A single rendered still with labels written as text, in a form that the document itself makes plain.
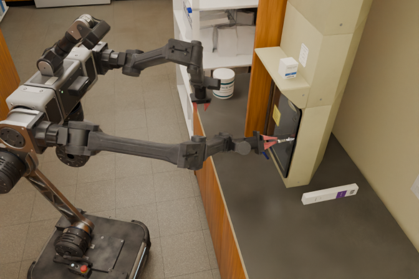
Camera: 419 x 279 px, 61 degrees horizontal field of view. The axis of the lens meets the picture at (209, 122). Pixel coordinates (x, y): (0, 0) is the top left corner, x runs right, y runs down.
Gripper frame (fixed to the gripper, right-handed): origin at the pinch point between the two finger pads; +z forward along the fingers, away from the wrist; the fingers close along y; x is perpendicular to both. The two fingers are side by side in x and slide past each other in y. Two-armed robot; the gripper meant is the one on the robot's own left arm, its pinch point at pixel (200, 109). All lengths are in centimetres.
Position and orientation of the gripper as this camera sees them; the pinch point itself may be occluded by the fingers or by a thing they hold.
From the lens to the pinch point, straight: 184.5
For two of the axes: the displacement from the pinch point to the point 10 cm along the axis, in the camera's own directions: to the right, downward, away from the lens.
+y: 9.8, -1.2, 1.6
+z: -0.1, 7.7, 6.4
